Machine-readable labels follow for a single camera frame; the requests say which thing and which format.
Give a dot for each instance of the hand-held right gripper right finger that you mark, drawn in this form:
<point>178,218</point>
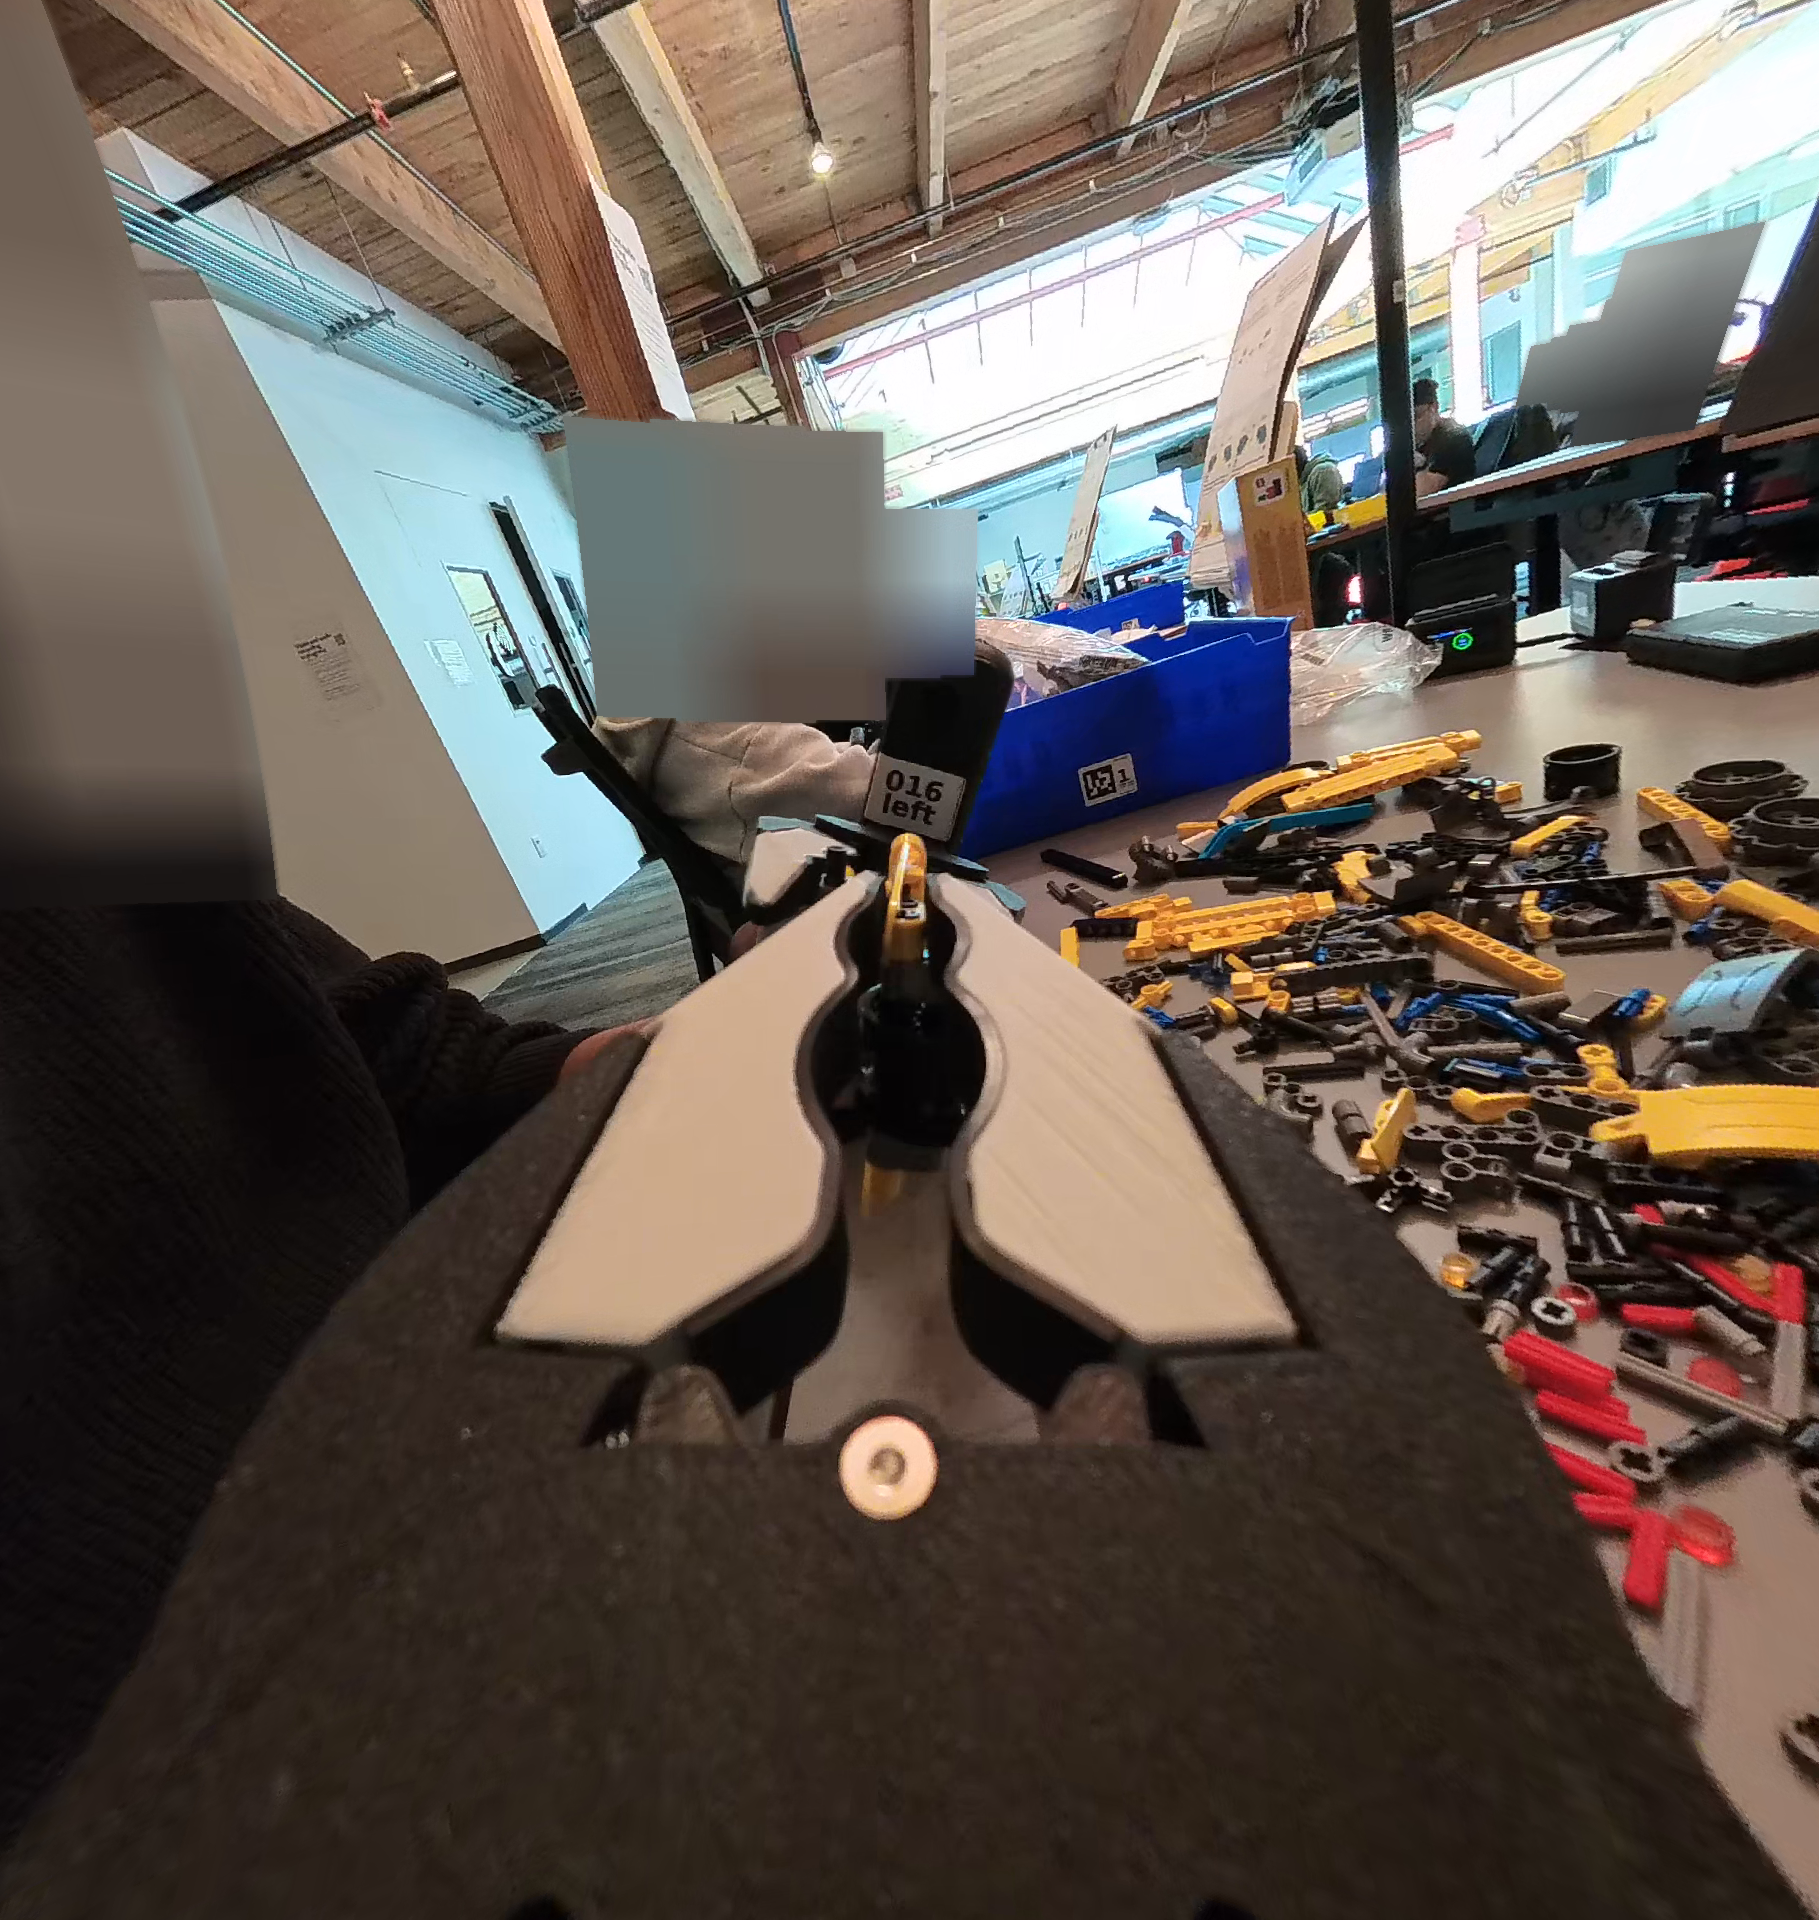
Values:
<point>1120,1186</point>

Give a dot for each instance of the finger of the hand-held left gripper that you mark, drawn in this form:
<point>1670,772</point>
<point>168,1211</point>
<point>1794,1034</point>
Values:
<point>787,871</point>

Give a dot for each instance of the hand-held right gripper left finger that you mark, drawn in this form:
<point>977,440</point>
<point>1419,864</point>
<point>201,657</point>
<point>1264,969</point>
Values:
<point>670,1170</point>

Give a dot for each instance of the yellow black building brick assembly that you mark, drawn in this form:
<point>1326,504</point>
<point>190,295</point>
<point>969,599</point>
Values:
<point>909,1065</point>

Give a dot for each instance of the person's left forearm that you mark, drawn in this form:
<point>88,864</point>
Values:
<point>459,1034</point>

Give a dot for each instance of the black chair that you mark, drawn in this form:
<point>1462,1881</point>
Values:
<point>670,853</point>

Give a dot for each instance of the clear bag of brick parts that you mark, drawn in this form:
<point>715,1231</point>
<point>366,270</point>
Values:
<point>1061,658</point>

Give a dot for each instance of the blue plastic bin with tag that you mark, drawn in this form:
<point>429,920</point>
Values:
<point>1152,718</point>

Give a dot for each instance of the cardboard box yellow print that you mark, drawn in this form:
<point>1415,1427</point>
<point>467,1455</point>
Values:
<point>1268,546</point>

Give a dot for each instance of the empty clear plastic bag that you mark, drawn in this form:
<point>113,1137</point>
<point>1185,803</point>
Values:
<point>1352,666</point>

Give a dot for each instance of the pile of toy building pieces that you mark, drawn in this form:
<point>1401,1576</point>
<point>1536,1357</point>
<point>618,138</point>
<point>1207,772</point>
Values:
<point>1523,1052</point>

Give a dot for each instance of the tall cardboard panel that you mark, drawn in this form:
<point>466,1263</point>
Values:
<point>1278,347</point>

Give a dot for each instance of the black power bank green light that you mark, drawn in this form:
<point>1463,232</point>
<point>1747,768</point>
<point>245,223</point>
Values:
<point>1463,642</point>

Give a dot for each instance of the black carrying case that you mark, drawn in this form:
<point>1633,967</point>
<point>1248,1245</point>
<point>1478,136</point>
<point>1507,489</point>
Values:
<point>1463,570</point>

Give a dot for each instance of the person's dark sweater torso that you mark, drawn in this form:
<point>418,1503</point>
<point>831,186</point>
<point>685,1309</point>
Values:
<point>130,1277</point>

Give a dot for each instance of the black metal pole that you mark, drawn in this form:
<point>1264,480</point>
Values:
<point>1386,299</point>

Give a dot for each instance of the black charger box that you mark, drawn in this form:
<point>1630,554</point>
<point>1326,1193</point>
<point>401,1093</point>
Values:
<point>1617,600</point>

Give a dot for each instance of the ceiling pipe rack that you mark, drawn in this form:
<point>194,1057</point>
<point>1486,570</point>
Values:
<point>338,317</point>

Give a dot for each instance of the black closed laptop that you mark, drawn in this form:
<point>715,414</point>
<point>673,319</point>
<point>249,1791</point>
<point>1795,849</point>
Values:
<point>1748,636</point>

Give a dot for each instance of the wall poster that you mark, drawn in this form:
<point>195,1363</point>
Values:
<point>333,666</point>

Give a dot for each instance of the wooden support post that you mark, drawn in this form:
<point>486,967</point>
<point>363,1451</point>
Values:
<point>565,210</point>

